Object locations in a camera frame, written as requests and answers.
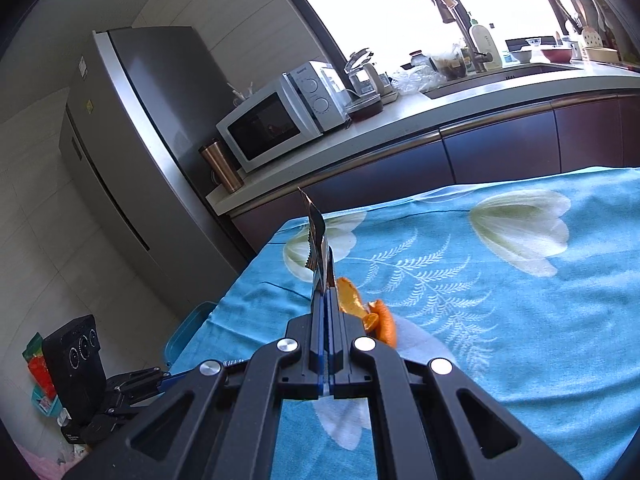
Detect orange peel piece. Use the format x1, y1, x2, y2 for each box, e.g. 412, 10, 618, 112
336, 278, 398, 348

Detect gold foil wrapper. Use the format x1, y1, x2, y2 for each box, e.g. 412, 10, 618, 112
297, 188, 332, 294

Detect teal trash bin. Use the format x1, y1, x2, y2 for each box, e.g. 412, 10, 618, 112
163, 301, 217, 368

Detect kitchen counter with cabinets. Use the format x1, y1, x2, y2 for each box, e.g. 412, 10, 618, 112
208, 63, 639, 250

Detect kitchen faucet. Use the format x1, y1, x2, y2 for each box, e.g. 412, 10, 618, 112
423, 0, 494, 74

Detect copper tumbler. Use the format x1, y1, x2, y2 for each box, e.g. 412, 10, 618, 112
198, 141, 243, 193

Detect silver refrigerator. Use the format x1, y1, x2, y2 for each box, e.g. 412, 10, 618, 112
60, 26, 250, 316

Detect glass kettle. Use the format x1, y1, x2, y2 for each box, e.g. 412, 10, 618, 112
344, 48, 398, 105

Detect white microwave oven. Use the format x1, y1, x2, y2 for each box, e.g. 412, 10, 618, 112
217, 61, 349, 172

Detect white soap bottle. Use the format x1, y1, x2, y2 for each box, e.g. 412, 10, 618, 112
470, 24, 502, 70

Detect red bowl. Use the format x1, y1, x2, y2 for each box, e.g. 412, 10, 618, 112
541, 46, 573, 64

